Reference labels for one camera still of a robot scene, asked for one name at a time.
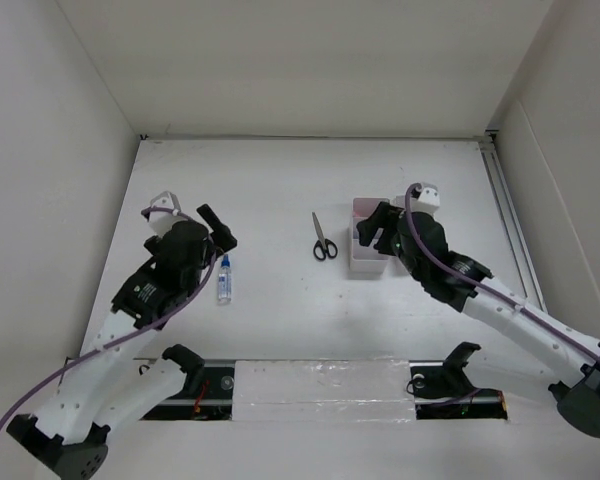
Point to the white six-slot organizer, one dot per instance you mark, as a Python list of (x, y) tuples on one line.
[(368, 260)]

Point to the white foam front block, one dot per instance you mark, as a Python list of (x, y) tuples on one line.
[(323, 391)]

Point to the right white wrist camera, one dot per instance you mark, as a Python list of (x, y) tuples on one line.
[(425, 198)]

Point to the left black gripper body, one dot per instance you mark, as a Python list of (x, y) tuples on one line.
[(193, 276)]

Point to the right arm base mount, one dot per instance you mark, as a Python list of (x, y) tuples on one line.
[(442, 391)]

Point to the black handled scissors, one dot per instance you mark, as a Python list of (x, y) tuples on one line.
[(324, 248)]

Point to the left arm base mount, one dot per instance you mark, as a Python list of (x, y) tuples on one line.
[(207, 394)]

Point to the blue spray bottle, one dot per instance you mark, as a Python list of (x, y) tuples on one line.
[(224, 285)]

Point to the aluminium side rail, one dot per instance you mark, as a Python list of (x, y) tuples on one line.
[(512, 227)]

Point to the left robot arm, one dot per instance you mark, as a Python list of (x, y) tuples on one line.
[(69, 434)]

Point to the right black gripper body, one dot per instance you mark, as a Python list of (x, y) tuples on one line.
[(411, 259)]

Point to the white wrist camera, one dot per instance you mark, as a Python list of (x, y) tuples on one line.
[(425, 198), (162, 205)]

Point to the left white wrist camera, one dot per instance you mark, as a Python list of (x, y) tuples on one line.
[(162, 205)]

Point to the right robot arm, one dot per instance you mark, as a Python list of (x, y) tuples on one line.
[(563, 369)]

